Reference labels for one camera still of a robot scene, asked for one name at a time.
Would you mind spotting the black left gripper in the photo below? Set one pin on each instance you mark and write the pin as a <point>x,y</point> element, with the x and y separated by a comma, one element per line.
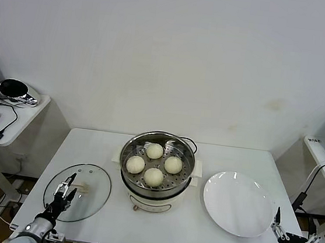
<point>57,206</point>

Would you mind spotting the glass pot lid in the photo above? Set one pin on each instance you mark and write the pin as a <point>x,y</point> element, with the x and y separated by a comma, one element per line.
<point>91,204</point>

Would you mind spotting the white steamed baozi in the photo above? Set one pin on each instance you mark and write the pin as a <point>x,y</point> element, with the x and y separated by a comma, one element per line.
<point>155,150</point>
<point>153,176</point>
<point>135,164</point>
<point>173,165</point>

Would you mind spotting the stainless steel steamer basket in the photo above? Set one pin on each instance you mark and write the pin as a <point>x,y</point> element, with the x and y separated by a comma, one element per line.
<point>186,171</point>

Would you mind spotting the floor power strip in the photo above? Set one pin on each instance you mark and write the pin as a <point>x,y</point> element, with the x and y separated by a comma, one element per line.
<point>22,191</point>

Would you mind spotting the white round plate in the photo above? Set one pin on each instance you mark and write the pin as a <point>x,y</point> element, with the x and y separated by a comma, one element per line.
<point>238,206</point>

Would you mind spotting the white side table with mouse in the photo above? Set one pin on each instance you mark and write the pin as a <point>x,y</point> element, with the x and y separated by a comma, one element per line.
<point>30,121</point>

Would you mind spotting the cream electric cooking pot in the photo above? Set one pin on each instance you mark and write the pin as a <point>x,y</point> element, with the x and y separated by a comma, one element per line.
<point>153,202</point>

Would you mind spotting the shiny chrome helmet-like object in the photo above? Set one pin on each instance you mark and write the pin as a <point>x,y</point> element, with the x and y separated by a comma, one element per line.
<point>21,96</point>

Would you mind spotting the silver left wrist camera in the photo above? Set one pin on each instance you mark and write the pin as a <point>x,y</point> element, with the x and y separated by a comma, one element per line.
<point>55,236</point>

